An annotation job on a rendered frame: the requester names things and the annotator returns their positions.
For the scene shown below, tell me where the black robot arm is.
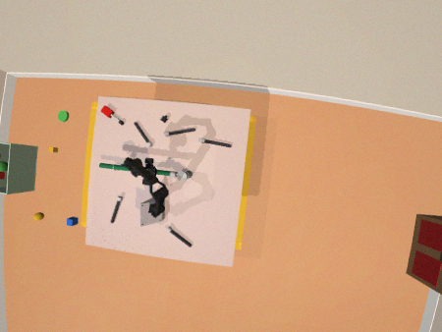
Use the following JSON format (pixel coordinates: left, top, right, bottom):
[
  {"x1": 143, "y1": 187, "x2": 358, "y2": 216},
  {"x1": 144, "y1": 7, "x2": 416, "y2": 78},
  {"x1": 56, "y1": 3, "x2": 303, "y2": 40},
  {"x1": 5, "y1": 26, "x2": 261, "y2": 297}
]
[{"x1": 123, "y1": 157, "x2": 169, "y2": 218}]

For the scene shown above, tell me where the green cylinder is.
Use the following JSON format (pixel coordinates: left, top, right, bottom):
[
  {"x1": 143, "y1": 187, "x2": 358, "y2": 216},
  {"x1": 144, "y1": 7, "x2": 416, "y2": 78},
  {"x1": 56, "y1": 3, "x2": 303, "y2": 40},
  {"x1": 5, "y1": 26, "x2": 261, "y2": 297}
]
[{"x1": 99, "y1": 163, "x2": 171, "y2": 176}]

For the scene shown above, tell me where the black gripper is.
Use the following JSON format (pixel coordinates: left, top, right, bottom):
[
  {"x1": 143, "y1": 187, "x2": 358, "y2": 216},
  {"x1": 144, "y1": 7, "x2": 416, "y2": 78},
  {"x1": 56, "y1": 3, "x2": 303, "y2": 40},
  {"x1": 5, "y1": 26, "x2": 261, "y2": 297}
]
[{"x1": 142, "y1": 157, "x2": 154, "y2": 186}]

